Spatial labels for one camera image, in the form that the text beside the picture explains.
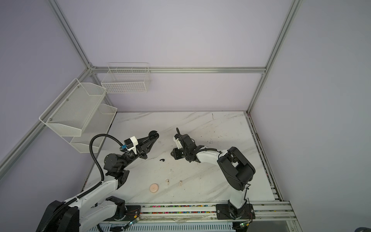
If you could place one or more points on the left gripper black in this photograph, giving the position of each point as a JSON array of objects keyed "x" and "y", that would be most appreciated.
[{"x": 141, "y": 153}]

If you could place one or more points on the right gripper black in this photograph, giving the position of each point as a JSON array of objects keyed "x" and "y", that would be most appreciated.
[{"x": 173, "y": 152}]

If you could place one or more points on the pink round charging case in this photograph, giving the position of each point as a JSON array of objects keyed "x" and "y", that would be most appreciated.
[{"x": 154, "y": 188}]

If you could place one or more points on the black earbud charging case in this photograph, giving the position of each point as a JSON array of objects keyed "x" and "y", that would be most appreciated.
[{"x": 153, "y": 135}]

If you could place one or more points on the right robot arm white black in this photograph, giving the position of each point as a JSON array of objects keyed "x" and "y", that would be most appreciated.
[{"x": 236, "y": 168}]

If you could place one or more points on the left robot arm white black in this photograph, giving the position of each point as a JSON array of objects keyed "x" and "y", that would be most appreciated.
[{"x": 96, "y": 204}]

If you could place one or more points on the white mesh shelf lower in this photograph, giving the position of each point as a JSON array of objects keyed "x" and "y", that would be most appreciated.
[{"x": 100, "y": 123}]

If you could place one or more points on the white mesh shelf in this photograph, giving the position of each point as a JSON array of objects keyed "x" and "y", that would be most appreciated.
[
  {"x": 70, "y": 114},
  {"x": 100, "y": 123}
]

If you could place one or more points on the white mesh shelf upper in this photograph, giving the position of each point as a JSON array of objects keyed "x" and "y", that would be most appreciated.
[{"x": 70, "y": 114}]

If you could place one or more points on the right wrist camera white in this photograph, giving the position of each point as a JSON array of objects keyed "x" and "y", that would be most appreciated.
[{"x": 177, "y": 142}]

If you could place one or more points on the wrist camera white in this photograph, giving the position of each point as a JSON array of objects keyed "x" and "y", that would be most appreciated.
[
  {"x": 130, "y": 145},
  {"x": 177, "y": 142}
]

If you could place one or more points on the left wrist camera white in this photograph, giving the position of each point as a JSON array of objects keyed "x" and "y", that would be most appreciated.
[{"x": 130, "y": 145}]

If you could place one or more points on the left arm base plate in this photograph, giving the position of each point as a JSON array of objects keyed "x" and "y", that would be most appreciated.
[{"x": 127, "y": 213}]

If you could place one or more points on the white wire basket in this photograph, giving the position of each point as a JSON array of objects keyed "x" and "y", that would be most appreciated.
[{"x": 127, "y": 77}]

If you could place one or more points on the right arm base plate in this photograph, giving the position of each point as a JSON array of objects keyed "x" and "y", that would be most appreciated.
[{"x": 228, "y": 211}]

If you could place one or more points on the aluminium mounting rail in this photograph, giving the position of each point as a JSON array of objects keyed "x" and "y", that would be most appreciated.
[{"x": 190, "y": 212}]

